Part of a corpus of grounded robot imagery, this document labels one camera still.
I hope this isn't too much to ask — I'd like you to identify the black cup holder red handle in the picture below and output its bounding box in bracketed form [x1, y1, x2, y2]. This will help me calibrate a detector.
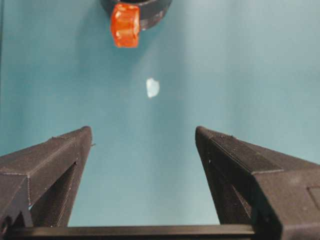
[100, 0, 174, 49]

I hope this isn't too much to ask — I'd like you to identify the small white paper scrap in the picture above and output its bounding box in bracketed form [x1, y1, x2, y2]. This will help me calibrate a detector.
[145, 77, 161, 99]

